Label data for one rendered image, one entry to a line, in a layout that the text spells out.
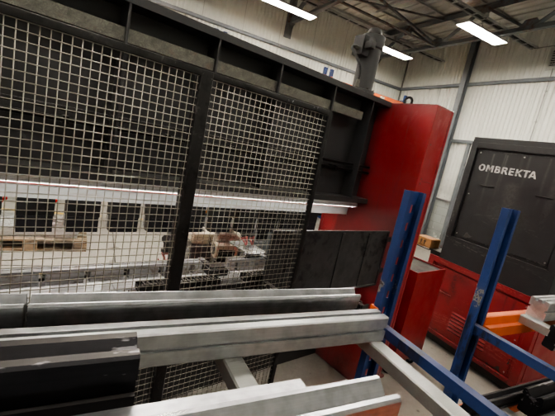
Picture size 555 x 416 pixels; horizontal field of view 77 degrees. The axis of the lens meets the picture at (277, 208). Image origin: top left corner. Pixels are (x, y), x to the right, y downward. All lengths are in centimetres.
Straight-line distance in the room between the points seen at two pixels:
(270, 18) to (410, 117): 743
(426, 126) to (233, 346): 234
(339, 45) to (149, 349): 1052
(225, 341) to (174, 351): 9
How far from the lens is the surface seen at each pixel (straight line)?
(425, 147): 274
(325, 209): 287
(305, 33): 1031
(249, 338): 69
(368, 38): 284
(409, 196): 96
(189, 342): 65
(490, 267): 124
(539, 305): 151
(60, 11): 179
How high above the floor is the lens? 179
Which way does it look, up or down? 10 degrees down
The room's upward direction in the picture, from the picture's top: 12 degrees clockwise
